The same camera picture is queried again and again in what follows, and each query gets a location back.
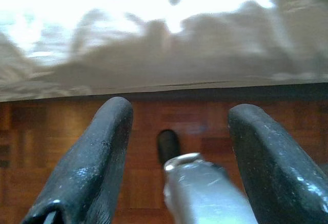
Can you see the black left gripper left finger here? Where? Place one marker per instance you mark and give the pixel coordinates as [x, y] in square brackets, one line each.
[87, 167]

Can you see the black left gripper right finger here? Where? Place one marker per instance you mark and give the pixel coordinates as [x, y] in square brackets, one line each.
[274, 167]

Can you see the silver robot left leg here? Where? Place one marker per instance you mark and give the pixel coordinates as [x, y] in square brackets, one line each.
[205, 190]

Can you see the black robot left foot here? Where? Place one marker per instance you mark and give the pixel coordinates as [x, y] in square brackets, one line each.
[167, 143]

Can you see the bed with grey floral sheet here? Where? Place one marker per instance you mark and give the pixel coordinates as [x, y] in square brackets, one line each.
[179, 55]

